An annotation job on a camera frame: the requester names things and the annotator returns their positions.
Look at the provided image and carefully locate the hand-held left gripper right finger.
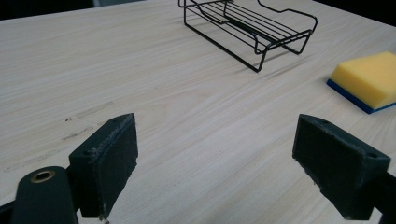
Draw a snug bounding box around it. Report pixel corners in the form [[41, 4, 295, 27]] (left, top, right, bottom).
[[291, 113, 392, 221]]

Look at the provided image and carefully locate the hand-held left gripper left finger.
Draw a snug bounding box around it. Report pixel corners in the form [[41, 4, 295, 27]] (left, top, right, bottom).
[[68, 112, 139, 220]]

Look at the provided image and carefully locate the yellow and blue sponge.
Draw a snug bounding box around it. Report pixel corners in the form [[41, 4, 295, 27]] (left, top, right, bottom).
[[326, 50, 396, 115]]

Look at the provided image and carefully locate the black wire rack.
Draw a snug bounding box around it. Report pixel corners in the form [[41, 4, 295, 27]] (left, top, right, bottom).
[[177, 0, 318, 74]]

